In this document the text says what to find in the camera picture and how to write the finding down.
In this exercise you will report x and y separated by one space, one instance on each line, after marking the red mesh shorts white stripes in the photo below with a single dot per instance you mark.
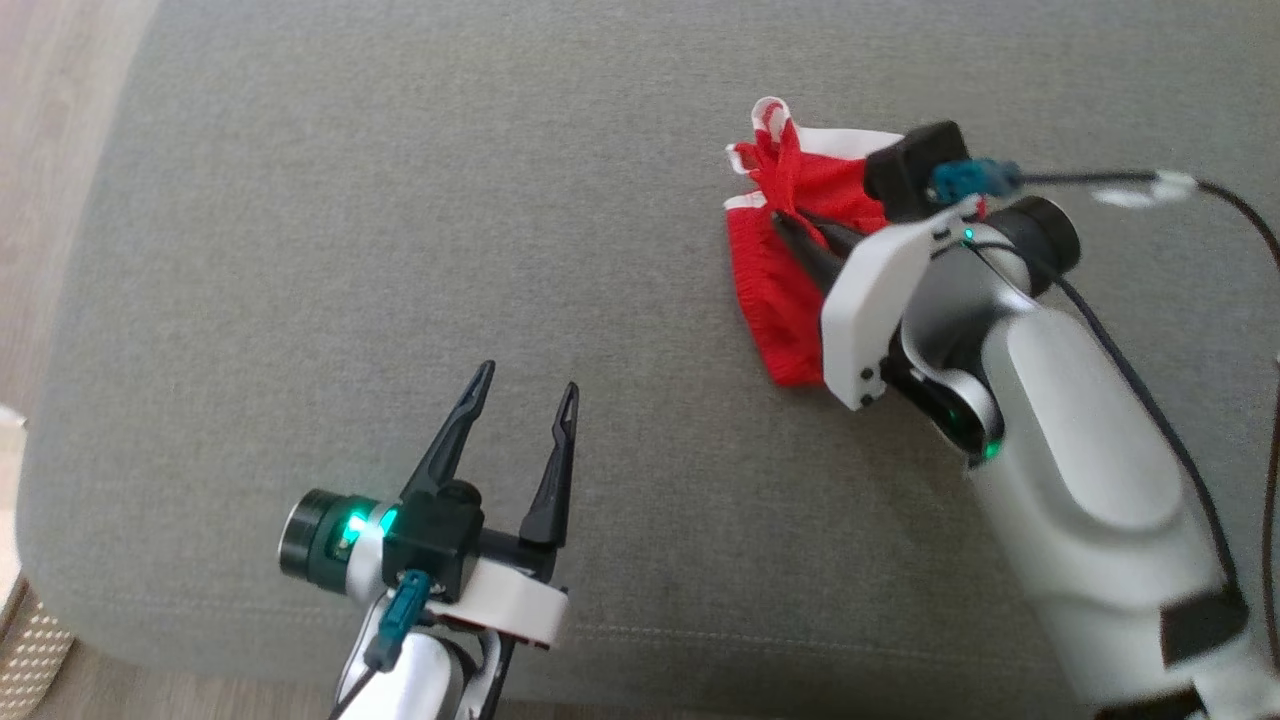
770 310

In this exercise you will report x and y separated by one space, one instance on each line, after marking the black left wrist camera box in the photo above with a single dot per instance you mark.
430 540

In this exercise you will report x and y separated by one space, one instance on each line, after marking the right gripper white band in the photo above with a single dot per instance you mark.
870 300

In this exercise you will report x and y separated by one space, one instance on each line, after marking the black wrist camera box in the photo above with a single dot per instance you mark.
430 540
915 165

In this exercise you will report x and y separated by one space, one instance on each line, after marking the beige woven laundry basket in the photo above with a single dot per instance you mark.
30 660

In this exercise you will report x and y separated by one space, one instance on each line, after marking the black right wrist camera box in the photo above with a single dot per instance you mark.
915 165

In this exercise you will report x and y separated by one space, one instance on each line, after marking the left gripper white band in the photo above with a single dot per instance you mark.
510 600

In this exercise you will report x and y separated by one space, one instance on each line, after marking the large grey sofa seat cushion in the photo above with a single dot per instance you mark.
400 250

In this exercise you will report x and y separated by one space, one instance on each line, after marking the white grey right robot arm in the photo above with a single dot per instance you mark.
1080 480

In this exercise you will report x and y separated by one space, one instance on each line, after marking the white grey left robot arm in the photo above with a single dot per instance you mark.
320 545

